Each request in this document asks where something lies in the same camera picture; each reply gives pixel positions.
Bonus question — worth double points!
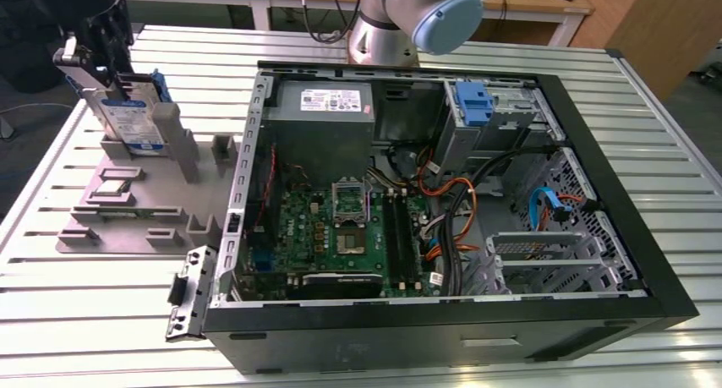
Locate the hard disk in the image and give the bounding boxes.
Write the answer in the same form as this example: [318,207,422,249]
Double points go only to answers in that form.
[66,68,171,156]

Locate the disk power wire black connector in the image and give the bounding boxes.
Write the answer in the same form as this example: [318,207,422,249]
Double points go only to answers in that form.
[563,195,603,215]

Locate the silver disk bay cage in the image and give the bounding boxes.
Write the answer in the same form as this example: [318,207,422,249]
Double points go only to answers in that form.
[485,231,645,296]

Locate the black office chair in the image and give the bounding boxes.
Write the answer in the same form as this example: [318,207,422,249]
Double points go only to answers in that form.
[0,0,67,93]

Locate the grey parts rack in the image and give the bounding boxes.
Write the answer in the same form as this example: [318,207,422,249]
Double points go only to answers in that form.
[55,102,242,254]

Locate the silver CPU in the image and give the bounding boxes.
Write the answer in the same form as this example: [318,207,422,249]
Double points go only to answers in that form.
[95,178,135,194]

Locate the green RAM stick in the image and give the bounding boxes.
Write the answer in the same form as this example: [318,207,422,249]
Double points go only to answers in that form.
[95,208,156,220]

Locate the black case fan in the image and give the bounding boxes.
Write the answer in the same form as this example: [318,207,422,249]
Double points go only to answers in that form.
[244,145,281,237]

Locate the grey power supply unit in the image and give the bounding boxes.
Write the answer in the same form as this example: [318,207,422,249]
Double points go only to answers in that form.
[265,79,377,186]

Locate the green motherboard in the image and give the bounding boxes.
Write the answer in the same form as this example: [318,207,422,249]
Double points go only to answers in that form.
[236,180,447,298]

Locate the blue expansion slot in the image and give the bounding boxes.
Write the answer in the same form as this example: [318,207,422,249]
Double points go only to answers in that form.
[253,247,277,273]

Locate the thin metal locking lever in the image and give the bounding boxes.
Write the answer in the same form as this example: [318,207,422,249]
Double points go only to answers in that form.
[363,180,375,231]

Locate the CPU socket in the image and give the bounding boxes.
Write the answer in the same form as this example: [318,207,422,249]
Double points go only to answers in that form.
[333,229,375,257]

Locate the blue plastic drive latch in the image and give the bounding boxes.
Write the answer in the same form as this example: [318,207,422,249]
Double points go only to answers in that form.
[455,81,495,127]

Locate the black graphics card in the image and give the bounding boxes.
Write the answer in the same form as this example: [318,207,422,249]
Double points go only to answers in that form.
[287,271,385,300]

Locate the silver optical drive cage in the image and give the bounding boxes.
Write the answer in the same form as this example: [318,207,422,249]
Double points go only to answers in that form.
[434,81,566,182]

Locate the black open PC case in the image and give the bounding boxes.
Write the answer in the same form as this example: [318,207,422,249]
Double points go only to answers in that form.
[163,60,701,374]

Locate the wooden cabinet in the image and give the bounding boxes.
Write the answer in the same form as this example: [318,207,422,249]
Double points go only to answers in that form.
[606,0,722,101]

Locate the red black twisted wire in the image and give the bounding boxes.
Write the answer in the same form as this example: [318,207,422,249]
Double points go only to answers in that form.
[253,145,279,231]

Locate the thin coloured fan wires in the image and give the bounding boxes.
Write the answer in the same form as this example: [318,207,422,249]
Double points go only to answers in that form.
[283,162,310,191]

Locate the metal socket cover frame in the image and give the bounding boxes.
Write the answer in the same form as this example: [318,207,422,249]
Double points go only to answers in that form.
[330,177,373,229]

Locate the hinged expansion card bracket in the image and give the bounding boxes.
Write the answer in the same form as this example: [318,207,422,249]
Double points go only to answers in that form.
[163,243,219,342]

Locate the orange yellow wire bundle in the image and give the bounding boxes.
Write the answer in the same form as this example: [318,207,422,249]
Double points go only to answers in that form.
[417,146,481,262]

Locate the thick black cable bundle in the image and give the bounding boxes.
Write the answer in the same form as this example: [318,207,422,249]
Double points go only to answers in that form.
[439,145,563,296]

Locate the blue data wire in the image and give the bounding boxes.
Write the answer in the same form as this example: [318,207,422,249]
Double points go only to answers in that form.
[529,186,571,232]

